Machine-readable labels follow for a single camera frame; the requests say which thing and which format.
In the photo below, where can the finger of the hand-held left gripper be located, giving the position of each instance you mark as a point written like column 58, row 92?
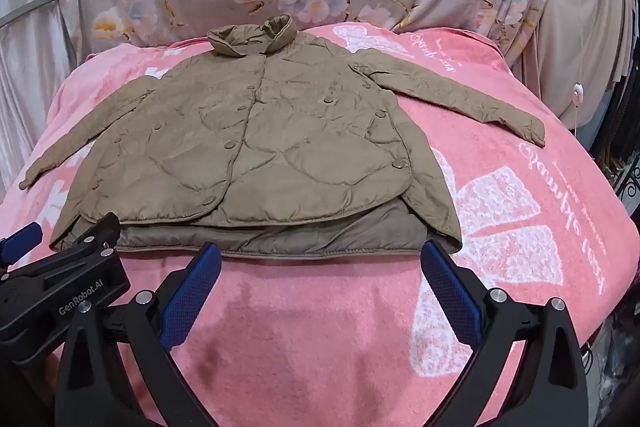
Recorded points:
column 22, row 236
column 95, row 232

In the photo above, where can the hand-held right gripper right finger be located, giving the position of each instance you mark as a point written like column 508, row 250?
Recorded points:
column 450, row 294

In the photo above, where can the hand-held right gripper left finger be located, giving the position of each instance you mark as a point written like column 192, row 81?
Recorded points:
column 192, row 294

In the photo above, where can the tan quilted jacket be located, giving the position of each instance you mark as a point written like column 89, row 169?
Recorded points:
column 280, row 147

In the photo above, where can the pink bow-print blanket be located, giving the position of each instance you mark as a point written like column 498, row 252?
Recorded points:
column 320, row 337

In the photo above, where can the grey curtain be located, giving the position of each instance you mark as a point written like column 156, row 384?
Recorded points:
column 25, row 82

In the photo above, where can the grey curtain tieback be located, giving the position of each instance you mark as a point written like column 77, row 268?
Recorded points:
column 30, row 9

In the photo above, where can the black metal rack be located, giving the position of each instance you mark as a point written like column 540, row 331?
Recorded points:
column 622, row 142

